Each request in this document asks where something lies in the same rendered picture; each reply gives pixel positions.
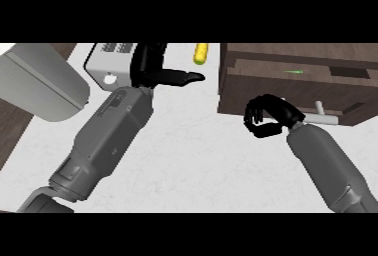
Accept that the grey rounded appliance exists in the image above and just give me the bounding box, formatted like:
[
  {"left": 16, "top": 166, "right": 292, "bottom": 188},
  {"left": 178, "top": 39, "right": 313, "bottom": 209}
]
[{"left": 0, "top": 43, "right": 91, "bottom": 123}]

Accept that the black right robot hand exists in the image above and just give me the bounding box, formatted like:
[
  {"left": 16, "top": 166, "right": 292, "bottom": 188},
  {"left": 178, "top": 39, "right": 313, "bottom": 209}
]
[{"left": 242, "top": 93, "right": 307, "bottom": 139}]

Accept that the yellow corn cob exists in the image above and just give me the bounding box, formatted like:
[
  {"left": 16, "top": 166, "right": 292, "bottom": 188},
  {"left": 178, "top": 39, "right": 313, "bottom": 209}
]
[{"left": 192, "top": 43, "right": 209, "bottom": 66}]

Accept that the white drawer handle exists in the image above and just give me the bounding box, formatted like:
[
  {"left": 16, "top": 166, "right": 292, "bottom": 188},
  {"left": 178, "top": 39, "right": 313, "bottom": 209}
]
[{"left": 277, "top": 97, "right": 341, "bottom": 126}]

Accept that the dark wooden drawer cabinet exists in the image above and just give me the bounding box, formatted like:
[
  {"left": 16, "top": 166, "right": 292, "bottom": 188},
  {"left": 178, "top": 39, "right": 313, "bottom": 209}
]
[{"left": 215, "top": 43, "right": 378, "bottom": 127}]

